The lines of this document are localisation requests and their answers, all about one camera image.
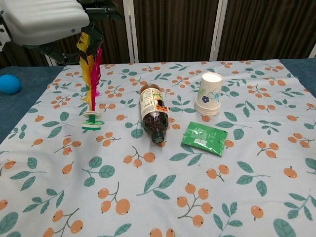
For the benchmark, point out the stacked white floral paper cups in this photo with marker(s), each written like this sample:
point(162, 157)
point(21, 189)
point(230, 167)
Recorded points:
point(208, 96)

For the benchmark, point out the green foil packet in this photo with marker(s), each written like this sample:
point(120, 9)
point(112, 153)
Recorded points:
point(205, 138)

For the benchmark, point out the feather shuttlecock with green base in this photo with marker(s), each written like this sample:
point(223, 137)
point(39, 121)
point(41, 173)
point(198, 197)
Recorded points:
point(91, 103)

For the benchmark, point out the blue ball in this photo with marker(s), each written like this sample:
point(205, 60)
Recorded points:
point(8, 84)

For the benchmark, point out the black folding screen white frames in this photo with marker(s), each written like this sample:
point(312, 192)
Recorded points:
point(177, 29)

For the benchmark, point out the floral fruit print tablecloth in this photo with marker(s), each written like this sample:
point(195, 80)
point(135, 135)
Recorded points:
point(158, 177)

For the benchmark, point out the dark brown labelled bottle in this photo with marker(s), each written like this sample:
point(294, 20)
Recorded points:
point(154, 111)

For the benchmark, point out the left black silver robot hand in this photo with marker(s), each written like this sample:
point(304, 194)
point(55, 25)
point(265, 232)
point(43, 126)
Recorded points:
point(42, 22)

